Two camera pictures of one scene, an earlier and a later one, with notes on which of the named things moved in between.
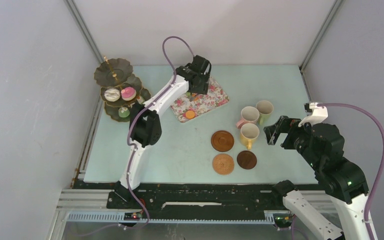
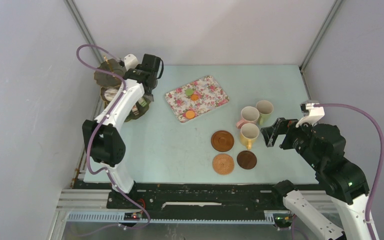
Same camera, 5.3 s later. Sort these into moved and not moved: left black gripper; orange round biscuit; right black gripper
Moved: left black gripper
Not moved: orange round biscuit; right black gripper
